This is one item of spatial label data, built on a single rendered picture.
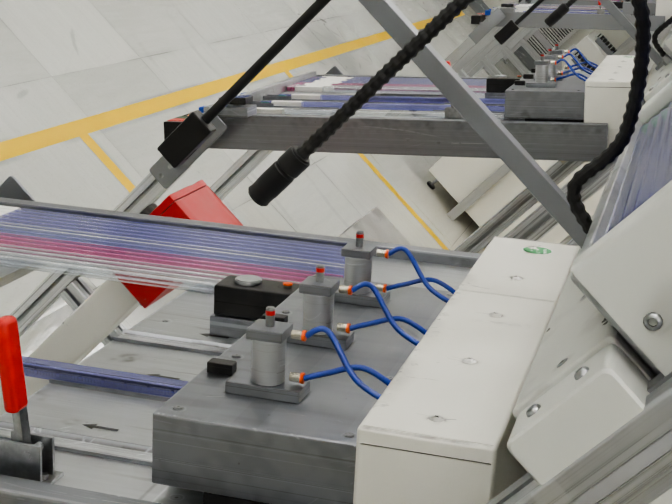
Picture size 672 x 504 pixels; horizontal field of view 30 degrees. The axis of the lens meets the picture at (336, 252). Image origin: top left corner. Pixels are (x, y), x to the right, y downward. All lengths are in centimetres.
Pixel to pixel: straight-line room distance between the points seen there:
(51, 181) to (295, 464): 256
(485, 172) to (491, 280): 446
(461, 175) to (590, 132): 342
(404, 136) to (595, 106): 32
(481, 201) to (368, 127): 336
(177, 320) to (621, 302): 59
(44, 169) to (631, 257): 275
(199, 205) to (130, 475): 105
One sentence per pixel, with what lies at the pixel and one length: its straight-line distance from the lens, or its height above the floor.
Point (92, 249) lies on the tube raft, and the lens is 133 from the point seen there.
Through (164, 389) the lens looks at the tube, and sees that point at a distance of 96.
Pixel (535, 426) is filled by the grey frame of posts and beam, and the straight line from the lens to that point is 63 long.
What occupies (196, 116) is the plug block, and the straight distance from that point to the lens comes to 98.
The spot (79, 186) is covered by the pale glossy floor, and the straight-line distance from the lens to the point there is 335.
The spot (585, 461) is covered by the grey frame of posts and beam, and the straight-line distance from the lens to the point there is 63.
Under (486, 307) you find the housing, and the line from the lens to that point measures 95.
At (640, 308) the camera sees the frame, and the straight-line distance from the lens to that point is 63.
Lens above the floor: 154
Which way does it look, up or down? 21 degrees down
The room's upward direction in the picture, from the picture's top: 48 degrees clockwise
